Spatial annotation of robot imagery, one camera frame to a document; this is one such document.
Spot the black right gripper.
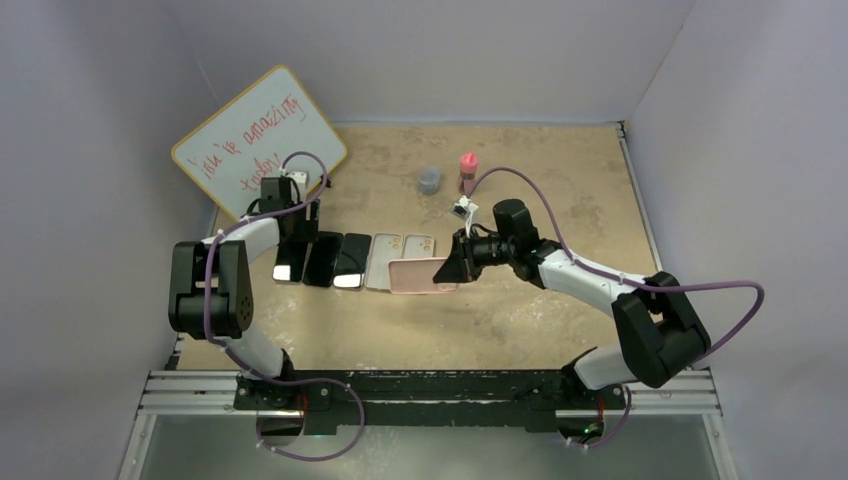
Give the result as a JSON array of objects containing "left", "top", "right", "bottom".
[{"left": 434, "top": 228, "right": 516, "bottom": 284}]

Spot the beige phone case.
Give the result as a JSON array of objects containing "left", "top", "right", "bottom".
[{"left": 401, "top": 233, "right": 435, "bottom": 259}]

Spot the pink phone case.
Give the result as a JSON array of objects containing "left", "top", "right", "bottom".
[{"left": 388, "top": 257, "right": 459, "bottom": 295}]

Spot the phone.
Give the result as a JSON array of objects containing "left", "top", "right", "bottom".
[
  {"left": 271, "top": 240, "right": 309, "bottom": 284},
  {"left": 332, "top": 233, "right": 372, "bottom": 290},
  {"left": 302, "top": 231, "right": 344, "bottom": 288}
]

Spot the white phone case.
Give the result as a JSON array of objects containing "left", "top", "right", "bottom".
[{"left": 364, "top": 233, "right": 403, "bottom": 290}]

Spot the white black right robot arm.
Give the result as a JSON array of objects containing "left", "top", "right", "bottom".
[{"left": 433, "top": 197, "right": 712, "bottom": 407}]

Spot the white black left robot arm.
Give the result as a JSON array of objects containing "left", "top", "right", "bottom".
[{"left": 168, "top": 171, "right": 320, "bottom": 409}]

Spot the yellow framed whiteboard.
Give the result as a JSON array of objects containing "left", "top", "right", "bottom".
[{"left": 171, "top": 65, "right": 348, "bottom": 220}]

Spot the clear plastic cup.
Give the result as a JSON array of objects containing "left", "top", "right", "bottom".
[{"left": 416, "top": 165, "right": 441, "bottom": 196}]

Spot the pink capped marker jar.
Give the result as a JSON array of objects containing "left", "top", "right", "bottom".
[{"left": 458, "top": 152, "right": 479, "bottom": 195}]

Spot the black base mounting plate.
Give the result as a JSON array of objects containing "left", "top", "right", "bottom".
[{"left": 291, "top": 369, "right": 627, "bottom": 435}]

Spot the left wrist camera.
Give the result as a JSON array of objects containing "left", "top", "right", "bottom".
[{"left": 283, "top": 171, "right": 310, "bottom": 192}]

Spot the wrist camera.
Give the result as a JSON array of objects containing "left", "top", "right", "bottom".
[
  {"left": 283, "top": 171, "right": 310, "bottom": 192},
  {"left": 450, "top": 195, "right": 479, "bottom": 237}
]

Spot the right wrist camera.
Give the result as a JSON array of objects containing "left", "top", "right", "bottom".
[{"left": 450, "top": 195, "right": 479, "bottom": 237}]

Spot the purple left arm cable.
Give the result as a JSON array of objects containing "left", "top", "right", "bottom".
[{"left": 201, "top": 151, "right": 331, "bottom": 382}]

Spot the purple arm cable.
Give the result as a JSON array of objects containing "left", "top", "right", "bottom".
[
  {"left": 201, "top": 151, "right": 331, "bottom": 382},
  {"left": 466, "top": 166, "right": 766, "bottom": 362}
]

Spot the aluminium table edge rail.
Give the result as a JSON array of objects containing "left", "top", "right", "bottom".
[{"left": 615, "top": 121, "right": 663, "bottom": 270}]

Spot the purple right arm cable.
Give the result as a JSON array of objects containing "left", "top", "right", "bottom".
[{"left": 466, "top": 166, "right": 766, "bottom": 362}]

